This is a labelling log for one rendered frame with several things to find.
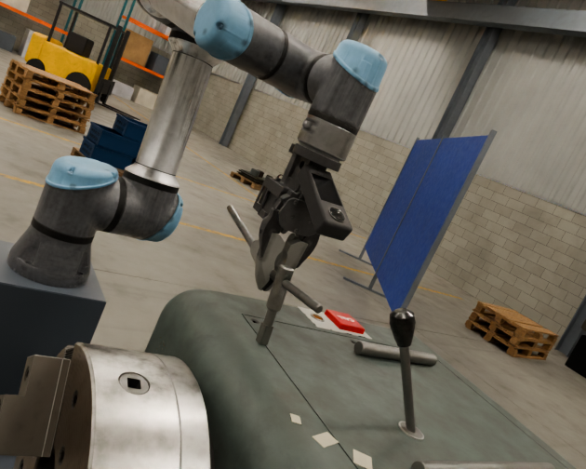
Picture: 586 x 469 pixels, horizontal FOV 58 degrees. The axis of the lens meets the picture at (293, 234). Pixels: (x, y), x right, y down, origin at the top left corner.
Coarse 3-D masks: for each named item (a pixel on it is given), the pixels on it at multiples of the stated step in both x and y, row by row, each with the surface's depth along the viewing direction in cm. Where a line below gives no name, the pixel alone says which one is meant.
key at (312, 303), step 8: (232, 208) 91; (232, 216) 90; (240, 224) 87; (248, 232) 85; (248, 240) 83; (272, 272) 76; (288, 280) 73; (288, 288) 71; (296, 288) 70; (296, 296) 69; (304, 296) 68; (312, 304) 66; (320, 304) 66; (320, 312) 66
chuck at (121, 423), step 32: (64, 352) 65; (96, 352) 59; (128, 352) 63; (96, 384) 53; (160, 384) 58; (64, 416) 58; (96, 416) 50; (128, 416) 52; (160, 416) 54; (64, 448) 55; (96, 448) 49; (128, 448) 50; (160, 448) 52
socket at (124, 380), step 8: (120, 376) 56; (128, 376) 57; (136, 376) 57; (120, 384) 55; (128, 384) 57; (136, 384) 57; (144, 384) 57; (128, 392) 55; (136, 392) 55; (144, 392) 56
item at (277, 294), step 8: (280, 272) 73; (288, 272) 73; (280, 280) 73; (272, 288) 74; (280, 288) 73; (272, 296) 73; (280, 296) 73; (272, 304) 73; (280, 304) 74; (272, 312) 74; (264, 320) 74; (272, 320) 74; (264, 328) 74; (272, 328) 74; (264, 336) 74; (264, 344) 75
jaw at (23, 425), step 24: (48, 360) 60; (24, 384) 59; (48, 384) 60; (0, 408) 57; (24, 408) 58; (48, 408) 59; (0, 432) 56; (24, 432) 57; (48, 432) 58; (48, 456) 58
